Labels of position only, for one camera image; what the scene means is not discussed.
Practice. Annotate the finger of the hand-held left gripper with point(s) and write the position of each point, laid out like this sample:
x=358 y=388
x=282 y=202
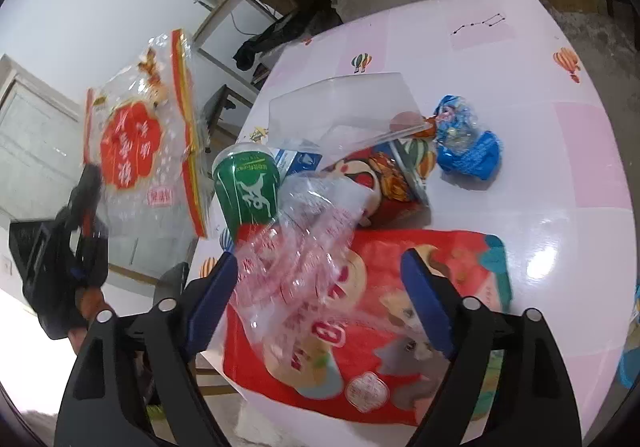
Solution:
x=95 y=257
x=90 y=184

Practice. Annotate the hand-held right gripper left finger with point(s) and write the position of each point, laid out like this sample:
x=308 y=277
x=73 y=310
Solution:
x=215 y=297

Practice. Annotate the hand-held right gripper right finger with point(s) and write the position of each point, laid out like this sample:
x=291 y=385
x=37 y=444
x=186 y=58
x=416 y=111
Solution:
x=425 y=297

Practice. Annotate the clear snack bag red label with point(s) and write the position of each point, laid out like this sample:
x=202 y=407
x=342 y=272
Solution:
x=130 y=152

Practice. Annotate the large red snack bag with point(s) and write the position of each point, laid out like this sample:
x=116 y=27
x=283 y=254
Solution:
x=465 y=252

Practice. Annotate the clear red-print bag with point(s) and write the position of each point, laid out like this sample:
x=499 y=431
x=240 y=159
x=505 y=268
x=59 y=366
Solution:
x=300 y=252

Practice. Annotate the red snack can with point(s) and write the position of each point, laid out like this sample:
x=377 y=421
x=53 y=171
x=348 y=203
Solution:
x=395 y=187

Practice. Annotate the green label plastic bottle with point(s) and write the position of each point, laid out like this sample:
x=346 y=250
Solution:
x=245 y=187

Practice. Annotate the small blue white box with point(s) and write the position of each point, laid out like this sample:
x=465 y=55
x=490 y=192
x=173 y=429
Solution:
x=300 y=159

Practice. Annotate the person's left hand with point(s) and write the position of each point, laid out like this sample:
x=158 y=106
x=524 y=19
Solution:
x=90 y=304

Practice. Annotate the white panelled door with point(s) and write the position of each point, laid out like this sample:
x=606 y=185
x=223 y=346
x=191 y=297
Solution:
x=40 y=137

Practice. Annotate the crumpled blue snack wrapper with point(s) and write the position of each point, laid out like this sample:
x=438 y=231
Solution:
x=470 y=152

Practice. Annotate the wooden chair black seat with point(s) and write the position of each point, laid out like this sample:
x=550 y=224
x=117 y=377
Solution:
x=220 y=102

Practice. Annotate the red peel-off lid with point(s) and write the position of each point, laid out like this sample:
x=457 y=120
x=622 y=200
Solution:
x=407 y=122

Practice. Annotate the clear plastic sheet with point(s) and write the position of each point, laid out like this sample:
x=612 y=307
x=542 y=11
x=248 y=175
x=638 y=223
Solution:
x=345 y=102

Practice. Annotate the black cloth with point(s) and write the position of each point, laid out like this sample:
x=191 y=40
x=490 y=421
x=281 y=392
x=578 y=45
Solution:
x=265 y=39

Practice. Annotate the pink printed tablecloth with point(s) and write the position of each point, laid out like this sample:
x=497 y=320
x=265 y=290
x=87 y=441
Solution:
x=500 y=77

